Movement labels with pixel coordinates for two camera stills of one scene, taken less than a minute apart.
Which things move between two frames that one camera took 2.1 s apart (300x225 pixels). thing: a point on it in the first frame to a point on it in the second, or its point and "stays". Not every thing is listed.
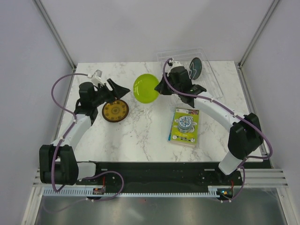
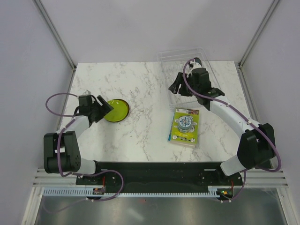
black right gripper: x=162 y=89 to x=174 y=87
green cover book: x=184 y=126 stays
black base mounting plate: x=153 y=174 stays
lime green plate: x=144 y=88 to x=119 y=112
